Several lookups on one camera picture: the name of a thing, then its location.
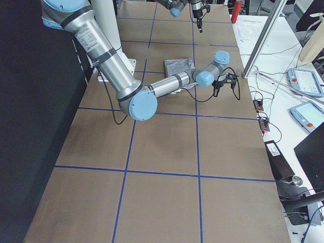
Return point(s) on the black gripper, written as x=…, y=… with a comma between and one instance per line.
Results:
x=219, y=82
x=197, y=12

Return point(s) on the navy white striped polo shirt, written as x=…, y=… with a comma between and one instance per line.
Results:
x=176, y=66

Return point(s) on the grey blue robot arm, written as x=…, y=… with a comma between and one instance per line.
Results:
x=93, y=23
x=175, y=7

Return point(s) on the red cardboard tube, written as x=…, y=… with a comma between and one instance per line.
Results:
x=236, y=11

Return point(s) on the orange black connector block far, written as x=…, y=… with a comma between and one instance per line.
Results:
x=258, y=105

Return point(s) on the orange black connector block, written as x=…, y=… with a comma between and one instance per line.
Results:
x=264, y=124
x=258, y=105

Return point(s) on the white reacher grabber stick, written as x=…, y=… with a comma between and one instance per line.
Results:
x=288, y=86

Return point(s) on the orange black connector block near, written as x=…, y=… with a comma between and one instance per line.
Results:
x=264, y=124

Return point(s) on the blue teach pendant far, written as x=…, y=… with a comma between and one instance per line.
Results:
x=305, y=81

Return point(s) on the blue teach pendant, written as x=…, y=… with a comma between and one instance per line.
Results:
x=308, y=115
x=305, y=81

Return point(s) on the blue teach pendant near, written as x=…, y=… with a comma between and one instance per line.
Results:
x=308, y=115

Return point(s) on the black box with white label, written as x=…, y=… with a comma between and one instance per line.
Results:
x=279, y=165

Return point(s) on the black monitor with stand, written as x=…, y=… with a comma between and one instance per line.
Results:
x=301, y=202

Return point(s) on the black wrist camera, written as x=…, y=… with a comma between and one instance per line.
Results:
x=231, y=79
x=207, y=8

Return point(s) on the grey aluminium frame post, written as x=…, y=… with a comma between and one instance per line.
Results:
x=270, y=22

